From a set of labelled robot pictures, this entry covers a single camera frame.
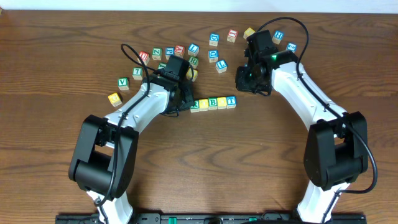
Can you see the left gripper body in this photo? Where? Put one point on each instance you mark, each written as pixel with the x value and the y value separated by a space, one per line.
pixel 185 101

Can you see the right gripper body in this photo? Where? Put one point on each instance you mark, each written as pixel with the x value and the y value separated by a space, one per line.
pixel 250 79

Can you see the green r block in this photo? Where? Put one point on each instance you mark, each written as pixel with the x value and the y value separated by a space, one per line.
pixel 193 62
pixel 195 108

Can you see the yellow O block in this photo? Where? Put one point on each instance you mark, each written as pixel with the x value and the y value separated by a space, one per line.
pixel 203 104

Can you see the green B block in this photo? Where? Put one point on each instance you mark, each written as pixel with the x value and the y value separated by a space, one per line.
pixel 213 104

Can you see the blue T block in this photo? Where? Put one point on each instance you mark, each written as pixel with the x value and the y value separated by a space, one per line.
pixel 231 102

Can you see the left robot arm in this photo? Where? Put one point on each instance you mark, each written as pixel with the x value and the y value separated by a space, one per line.
pixel 105 153

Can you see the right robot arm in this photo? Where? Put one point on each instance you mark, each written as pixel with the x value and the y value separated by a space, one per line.
pixel 336 151

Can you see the green J block left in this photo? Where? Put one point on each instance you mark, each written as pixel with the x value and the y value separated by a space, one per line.
pixel 162 65

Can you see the blue L block lower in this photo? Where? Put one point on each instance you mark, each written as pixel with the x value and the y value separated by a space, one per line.
pixel 221 66

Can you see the blue l block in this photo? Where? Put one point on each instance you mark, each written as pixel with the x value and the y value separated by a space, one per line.
pixel 193 50
pixel 221 66

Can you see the blue H block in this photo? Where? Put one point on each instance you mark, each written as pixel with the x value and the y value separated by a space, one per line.
pixel 277 37

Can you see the yellow block top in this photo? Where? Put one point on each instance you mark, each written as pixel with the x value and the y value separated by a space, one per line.
pixel 249 31

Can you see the blue 2 block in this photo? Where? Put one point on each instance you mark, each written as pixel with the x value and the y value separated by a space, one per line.
pixel 291 47

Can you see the blue P block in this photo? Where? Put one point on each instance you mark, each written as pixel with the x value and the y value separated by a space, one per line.
pixel 169 51

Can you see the red A block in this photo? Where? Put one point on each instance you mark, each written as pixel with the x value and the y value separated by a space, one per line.
pixel 179 51

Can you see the red I block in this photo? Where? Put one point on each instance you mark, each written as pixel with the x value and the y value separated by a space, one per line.
pixel 232 35

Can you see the blue D block lower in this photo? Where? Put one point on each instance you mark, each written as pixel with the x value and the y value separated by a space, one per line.
pixel 213 56

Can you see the blue d block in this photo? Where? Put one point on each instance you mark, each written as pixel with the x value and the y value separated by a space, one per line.
pixel 213 56
pixel 214 39

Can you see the green 7 block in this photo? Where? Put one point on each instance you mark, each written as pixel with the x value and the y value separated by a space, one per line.
pixel 137 73

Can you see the green Z block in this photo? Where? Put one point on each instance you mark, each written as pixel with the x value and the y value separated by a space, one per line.
pixel 157 53

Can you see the blue L block upper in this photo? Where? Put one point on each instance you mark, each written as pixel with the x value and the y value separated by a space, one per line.
pixel 193 50

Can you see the red U block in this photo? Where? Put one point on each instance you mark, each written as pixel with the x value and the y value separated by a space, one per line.
pixel 145 57

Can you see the blue D block upper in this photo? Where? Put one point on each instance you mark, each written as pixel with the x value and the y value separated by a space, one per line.
pixel 214 39

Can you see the green V block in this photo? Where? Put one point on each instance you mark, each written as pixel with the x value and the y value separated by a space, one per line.
pixel 123 83

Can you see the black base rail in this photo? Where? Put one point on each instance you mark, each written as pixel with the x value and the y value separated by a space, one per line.
pixel 155 218

